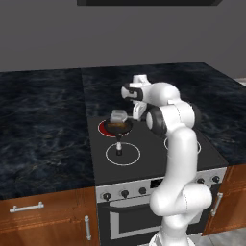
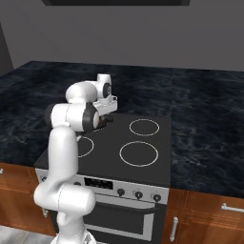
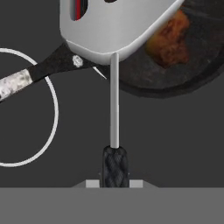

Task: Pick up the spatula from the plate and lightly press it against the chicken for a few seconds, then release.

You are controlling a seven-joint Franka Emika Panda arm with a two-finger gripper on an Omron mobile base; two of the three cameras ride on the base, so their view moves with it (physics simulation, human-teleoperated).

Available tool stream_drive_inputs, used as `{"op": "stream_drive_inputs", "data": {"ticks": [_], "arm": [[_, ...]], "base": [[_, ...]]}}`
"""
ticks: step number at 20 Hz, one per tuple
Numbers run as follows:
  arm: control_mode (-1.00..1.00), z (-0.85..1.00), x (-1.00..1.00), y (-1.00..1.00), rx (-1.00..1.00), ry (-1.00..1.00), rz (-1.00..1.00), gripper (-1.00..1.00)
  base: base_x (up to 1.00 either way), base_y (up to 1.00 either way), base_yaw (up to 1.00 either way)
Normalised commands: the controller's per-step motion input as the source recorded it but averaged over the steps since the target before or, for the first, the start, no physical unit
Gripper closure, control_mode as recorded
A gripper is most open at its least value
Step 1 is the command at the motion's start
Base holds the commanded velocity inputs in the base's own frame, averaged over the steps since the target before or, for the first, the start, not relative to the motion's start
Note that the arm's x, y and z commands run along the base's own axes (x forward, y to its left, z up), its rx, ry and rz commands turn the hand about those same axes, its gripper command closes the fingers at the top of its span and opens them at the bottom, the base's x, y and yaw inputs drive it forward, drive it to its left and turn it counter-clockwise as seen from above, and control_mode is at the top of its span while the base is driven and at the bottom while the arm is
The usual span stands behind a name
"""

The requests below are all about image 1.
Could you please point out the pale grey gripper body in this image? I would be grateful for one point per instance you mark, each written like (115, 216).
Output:
(117, 116)

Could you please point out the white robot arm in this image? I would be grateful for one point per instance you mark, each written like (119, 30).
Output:
(181, 153)

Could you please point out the brown chicken piece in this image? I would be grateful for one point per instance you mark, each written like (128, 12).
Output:
(117, 125)

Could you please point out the black frying pan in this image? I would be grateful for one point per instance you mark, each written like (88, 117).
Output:
(127, 126)

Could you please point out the black and steel stove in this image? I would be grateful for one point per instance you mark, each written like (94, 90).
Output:
(144, 160)

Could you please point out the black stove knob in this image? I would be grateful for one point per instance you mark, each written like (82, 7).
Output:
(142, 191)
(106, 196)
(201, 181)
(216, 179)
(125, 193)

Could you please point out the black oven door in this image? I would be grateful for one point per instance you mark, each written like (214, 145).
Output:
(128, 221)

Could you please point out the brown wooden drawer front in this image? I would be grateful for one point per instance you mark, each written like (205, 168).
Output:
(57, 205)
(237, 177)

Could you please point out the brown wooden cupboard door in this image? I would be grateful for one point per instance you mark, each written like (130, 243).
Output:
(232, 211)
(48, 235)

